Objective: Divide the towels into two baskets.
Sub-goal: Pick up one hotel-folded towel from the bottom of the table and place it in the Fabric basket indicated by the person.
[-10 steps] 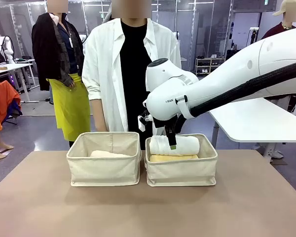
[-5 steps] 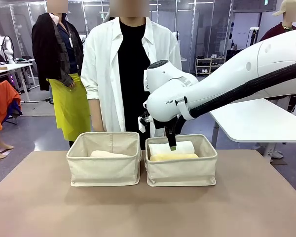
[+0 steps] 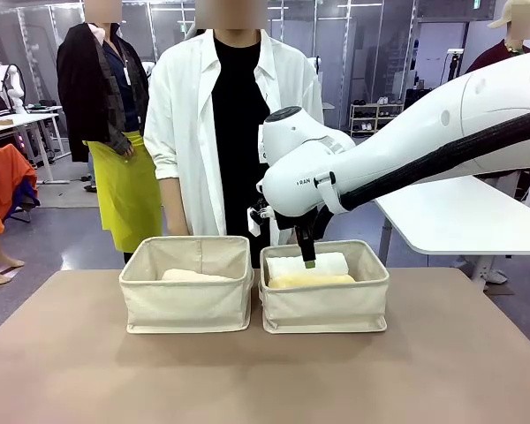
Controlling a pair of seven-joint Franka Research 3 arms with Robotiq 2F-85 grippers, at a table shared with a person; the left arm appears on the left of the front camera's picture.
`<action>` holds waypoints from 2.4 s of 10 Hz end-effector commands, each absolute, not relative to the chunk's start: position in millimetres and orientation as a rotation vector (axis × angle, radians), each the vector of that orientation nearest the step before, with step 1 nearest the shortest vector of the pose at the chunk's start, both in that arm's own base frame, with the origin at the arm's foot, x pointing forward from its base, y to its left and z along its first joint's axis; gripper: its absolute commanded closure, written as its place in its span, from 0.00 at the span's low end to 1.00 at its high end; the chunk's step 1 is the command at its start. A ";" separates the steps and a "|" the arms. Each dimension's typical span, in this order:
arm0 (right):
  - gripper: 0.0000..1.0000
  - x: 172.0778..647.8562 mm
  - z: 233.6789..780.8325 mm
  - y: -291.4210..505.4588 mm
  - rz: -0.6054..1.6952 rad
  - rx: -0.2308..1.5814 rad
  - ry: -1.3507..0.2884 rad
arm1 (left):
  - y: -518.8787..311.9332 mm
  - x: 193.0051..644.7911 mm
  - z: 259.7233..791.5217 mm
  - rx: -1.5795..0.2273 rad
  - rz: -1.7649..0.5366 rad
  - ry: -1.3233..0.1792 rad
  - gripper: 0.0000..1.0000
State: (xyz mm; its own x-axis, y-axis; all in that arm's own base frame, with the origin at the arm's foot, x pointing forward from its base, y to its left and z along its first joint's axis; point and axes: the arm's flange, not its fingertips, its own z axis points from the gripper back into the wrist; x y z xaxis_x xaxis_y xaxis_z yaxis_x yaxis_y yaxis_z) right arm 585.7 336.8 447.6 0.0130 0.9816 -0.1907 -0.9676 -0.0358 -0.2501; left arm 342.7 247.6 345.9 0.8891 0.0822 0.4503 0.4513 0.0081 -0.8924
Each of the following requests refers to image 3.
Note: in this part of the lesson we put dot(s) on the white towel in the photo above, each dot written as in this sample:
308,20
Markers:
282,265

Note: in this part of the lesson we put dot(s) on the grey hooded garment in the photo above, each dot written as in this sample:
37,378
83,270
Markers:
193,33

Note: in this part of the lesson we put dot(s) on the pink towel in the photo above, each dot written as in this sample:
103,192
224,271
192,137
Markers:
190,276

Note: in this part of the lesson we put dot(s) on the person's right forearm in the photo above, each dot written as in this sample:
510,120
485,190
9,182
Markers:
173,203

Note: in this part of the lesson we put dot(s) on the beige cap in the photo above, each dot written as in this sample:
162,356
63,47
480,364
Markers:
501,20

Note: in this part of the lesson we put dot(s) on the white sneaker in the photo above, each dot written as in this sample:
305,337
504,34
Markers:
497,276

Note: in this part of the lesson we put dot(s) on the beige fabric basket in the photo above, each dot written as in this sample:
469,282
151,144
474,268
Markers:
322,309
185,305

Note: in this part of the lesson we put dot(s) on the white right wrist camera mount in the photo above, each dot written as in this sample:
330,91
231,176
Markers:
253,223

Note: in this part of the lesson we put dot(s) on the black case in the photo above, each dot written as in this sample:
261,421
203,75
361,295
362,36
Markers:
413,97

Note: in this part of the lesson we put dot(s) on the wooden shoe rack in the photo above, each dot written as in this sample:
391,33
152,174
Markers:
366,119

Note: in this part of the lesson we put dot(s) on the mannequin in maroon coat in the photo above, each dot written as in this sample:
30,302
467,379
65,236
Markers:
490,57

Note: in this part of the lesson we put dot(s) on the white side table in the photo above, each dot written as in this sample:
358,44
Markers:
446,216

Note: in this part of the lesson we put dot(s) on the yellow towel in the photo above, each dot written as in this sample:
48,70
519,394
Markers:
309,281

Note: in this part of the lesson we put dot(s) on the orange garment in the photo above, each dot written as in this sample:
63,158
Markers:
13,176

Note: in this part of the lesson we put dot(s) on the black tripod pole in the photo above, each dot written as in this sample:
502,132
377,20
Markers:
455,66

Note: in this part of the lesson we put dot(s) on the bare mannequin legs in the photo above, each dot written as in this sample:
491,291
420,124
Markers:
0,260

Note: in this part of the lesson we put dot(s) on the white open shirt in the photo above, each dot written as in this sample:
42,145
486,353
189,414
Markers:
181,132

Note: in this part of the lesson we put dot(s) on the person's right hand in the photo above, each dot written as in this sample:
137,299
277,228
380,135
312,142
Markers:
179,229

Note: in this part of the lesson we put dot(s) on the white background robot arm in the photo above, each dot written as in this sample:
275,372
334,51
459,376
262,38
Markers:
15,93

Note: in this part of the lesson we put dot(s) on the black braided right arm sleeve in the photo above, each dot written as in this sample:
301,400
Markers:
424,170

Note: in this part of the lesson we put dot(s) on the white background table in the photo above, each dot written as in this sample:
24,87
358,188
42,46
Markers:
22,119

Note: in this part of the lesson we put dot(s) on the black t-shirt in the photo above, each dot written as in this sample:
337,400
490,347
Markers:
234,154

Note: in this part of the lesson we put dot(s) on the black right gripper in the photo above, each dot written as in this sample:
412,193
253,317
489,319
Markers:
309,225

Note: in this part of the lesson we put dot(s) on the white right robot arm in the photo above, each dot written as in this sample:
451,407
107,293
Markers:
380,159

